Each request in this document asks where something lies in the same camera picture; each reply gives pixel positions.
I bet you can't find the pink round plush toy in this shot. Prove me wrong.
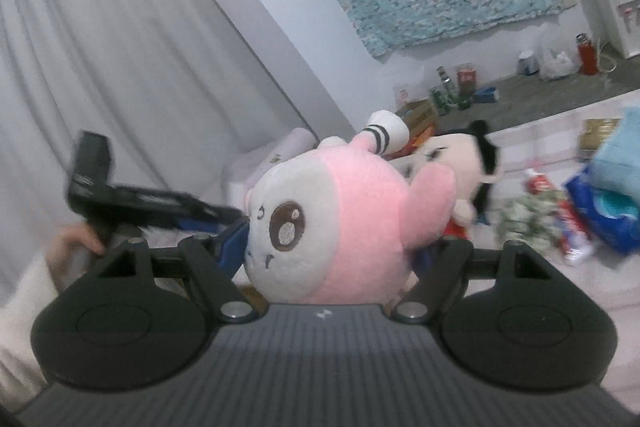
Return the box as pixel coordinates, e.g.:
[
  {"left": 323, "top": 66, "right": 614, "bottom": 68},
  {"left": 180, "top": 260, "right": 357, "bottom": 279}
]
[{"left": 244, "top": 110, "right": 457, "bottom": 305}]

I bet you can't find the blue tissue pack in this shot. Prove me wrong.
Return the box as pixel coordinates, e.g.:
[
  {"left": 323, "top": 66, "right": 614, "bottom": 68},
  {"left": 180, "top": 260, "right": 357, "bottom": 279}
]
[{"left": 564, "top": 166, "right": 639, "bottom": 256}]

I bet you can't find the light blue towel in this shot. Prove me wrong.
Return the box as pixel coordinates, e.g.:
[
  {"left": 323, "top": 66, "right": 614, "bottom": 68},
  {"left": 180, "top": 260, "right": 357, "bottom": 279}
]
[{"left": 589, "top": 106, "right": 640, "bottom": 205}]

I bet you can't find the green floral scrunchie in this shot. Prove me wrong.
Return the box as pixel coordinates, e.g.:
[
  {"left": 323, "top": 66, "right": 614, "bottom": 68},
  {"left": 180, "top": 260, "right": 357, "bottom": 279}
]
[{"left": 497, "top": 193, "right": 559, "bottom": 255}]

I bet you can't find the white fuzzy sleeve forearm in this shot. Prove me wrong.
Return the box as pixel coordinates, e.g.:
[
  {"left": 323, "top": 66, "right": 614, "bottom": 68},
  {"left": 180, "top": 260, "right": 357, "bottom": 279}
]
[{"left": 1, "top": 254, "right": 58, "bottom": 412}]

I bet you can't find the person's left hand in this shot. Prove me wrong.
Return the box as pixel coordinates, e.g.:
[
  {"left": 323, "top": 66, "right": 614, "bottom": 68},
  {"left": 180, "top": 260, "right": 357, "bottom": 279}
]
[{"left": 44, "top": 222, "right": 105, "bottom": 291}]

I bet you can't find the pink covered folding table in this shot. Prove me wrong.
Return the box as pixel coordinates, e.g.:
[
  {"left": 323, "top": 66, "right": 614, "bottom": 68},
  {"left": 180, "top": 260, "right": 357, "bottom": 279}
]
[{"left": 220, "top": 128, "right": 317, "bottom": 208}]

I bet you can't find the grey curtain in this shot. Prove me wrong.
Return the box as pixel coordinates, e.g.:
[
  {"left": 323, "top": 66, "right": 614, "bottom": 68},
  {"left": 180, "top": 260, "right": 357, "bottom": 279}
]
[{"left": 1, "top": 0, "right": 303, "bottom": 296}]

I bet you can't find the small brown cardboard box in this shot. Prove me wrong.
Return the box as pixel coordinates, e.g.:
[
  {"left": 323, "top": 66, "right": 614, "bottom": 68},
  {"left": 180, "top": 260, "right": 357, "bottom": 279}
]
[{"left": 396, "top": 100, "right": 439, "bottom": 156}]

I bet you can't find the cream doll red shirt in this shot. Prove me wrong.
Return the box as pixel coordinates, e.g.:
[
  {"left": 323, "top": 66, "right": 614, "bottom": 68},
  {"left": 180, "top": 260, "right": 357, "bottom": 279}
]
[{"left": 390, "top": 119, "right": 501, "bottom": 239}]

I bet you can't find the green glass bottle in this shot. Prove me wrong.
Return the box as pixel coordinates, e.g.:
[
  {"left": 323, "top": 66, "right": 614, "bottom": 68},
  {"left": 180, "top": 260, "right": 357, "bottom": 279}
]
[{"left": 430, "top": 66, "right": 457, "bottom": 116}]

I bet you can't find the red drink can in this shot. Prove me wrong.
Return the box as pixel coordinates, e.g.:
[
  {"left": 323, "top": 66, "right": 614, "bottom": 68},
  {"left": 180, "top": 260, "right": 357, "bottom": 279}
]
[{"left": 457, "top": 63, "right": 477, "bottom": 98}]

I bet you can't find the white cup on floor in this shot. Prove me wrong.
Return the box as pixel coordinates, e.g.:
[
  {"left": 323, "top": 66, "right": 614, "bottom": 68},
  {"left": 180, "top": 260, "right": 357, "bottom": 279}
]
[{"left": 516, "top": 50, "right": 539, "bottom": 76}]

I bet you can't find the white plastic bag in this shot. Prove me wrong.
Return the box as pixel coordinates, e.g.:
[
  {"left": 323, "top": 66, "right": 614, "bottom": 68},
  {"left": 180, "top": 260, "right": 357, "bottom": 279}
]
[{"left": 536, "top": 27, "right": 579, "bottom": 81}]

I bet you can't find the gold patterned packet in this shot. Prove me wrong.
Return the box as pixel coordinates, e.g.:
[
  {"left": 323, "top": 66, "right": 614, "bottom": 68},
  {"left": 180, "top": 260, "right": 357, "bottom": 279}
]
[{"left": 577, "top": 118, "right": 620, "bottom": 162}]

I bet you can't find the red thermos bottle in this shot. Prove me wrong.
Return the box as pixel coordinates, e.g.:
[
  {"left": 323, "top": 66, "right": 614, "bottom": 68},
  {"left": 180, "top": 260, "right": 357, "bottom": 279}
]
[{"left": 576, "top": 34, "right": 599, "bottom": 76}]

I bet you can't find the white water dispenser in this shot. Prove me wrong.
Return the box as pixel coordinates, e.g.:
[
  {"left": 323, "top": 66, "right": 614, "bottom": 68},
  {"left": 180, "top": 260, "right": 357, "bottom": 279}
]
[{"left": 597, "top": 0, "right": 640, "bottom": 58}]

